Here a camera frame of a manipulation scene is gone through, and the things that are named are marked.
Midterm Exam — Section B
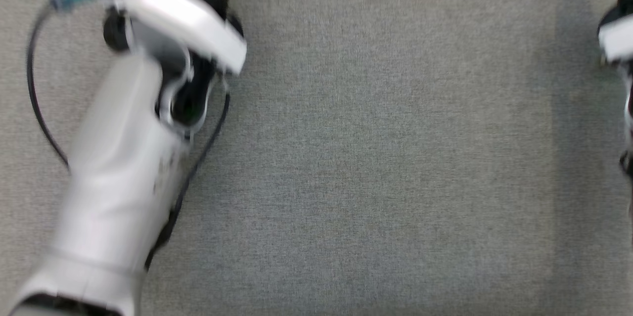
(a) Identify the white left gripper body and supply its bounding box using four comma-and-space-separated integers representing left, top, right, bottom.
106, 0, 248, 76

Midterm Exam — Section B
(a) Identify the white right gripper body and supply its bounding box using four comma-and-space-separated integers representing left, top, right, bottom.
597, 6, 633, 64

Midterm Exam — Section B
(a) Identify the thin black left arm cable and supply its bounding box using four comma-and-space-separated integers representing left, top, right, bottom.
145, 91, 231, 270
27, 3, 71, 169

